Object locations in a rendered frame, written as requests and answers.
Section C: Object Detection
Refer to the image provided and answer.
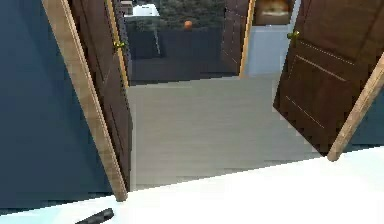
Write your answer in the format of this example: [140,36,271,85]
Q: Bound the dark grey sofa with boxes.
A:
[126,17,225,83]

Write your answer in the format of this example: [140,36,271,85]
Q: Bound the dark brown room door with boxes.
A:
[220,0,252,76]
[67,0,134,193]
[272,0,384,157]

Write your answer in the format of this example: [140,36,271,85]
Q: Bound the white table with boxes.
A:
[124,3,161,18]

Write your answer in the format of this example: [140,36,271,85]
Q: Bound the brown framed picture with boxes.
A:
[252,0,296,27]

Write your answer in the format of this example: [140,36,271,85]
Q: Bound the black bar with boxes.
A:
[74,207,115,224]

